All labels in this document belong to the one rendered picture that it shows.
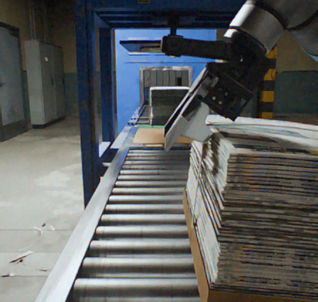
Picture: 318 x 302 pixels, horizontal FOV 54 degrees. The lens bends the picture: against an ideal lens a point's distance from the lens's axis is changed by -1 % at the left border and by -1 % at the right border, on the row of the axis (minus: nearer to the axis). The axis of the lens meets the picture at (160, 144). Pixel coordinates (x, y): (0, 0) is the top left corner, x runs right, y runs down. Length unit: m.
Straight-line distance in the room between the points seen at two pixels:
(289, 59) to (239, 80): 9.21
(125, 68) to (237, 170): 3.54
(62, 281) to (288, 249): 0.37
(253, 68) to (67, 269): 0.47
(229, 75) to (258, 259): 0.27
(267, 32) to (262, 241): 0.30
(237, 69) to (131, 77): 3.37
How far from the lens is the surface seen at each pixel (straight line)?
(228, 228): 0.39
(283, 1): 0.53
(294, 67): 9.76
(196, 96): 0.46
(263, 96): 1.57
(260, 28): 0.51
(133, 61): 3.86
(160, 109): 2.27
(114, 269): 0.63
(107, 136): 2.20
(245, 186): 0.38
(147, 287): 0.57
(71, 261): 0.65
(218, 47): 0.51
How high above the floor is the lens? 1.14
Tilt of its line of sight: 12 degrees down
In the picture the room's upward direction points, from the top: straight up
